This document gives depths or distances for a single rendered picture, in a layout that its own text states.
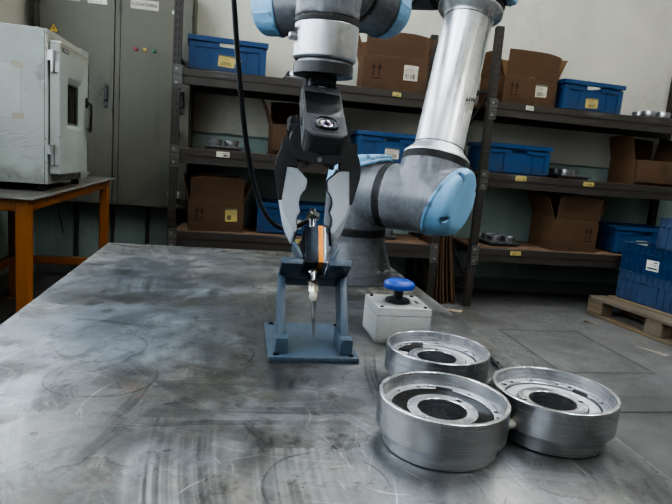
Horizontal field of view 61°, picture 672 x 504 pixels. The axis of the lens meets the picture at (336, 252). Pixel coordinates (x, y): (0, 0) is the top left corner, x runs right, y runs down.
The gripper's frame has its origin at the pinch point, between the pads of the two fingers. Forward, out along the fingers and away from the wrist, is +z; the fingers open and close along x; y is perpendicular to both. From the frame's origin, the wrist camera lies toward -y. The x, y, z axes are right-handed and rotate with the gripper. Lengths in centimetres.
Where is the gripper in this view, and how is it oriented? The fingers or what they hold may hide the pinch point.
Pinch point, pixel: (312, 235)
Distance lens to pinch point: 68.7
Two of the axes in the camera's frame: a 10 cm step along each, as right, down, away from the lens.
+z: -0.8, 9.8, 1.6
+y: -1.5, -1.8, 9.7
